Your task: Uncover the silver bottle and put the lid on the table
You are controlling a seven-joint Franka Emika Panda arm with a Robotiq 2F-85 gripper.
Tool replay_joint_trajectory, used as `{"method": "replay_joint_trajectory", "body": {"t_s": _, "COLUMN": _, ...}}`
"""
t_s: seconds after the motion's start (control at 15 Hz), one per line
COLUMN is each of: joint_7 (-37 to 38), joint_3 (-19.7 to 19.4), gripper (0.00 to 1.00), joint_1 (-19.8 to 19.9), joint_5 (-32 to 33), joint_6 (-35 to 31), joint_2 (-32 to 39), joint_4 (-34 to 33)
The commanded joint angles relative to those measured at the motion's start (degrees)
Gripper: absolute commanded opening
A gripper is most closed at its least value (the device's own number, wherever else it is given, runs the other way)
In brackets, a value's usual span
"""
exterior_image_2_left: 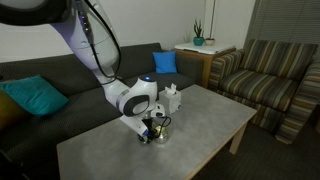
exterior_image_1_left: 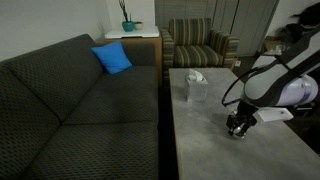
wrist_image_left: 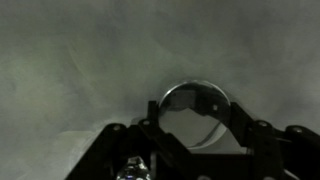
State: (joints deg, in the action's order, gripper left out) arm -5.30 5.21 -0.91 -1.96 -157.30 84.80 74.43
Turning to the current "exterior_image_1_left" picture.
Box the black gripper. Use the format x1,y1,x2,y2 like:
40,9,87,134
226,100,259,140

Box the silver bottle lid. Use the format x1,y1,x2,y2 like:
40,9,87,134
232,127,246,139

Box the grey tissue box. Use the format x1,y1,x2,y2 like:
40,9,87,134
183,75,209,103

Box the white tissue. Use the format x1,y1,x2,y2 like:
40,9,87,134
186,69,205,83

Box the white plastic bag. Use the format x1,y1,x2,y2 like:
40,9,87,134
264,45,286,57

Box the striped armchair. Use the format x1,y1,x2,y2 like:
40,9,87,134
159,17,240,88

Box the brown cardboard box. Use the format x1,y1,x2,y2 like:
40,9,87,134
263,35,284,53

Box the grey closet doors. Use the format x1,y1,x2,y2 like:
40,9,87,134
211,0,280,57

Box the dark clutter pile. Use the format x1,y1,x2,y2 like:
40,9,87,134
281,1,320,46

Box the wooden side table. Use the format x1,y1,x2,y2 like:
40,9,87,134
99,35,164,88

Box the window blinds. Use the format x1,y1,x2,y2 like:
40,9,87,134
154,0,218,30

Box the blue cushion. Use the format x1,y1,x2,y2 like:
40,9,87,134
89,40,134,76

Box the teal pot with plant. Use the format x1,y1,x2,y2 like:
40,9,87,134
117,0,136,33

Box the dark grey sofa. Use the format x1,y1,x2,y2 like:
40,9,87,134
0,33,160,180

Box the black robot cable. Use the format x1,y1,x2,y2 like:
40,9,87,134
221,65,279,108

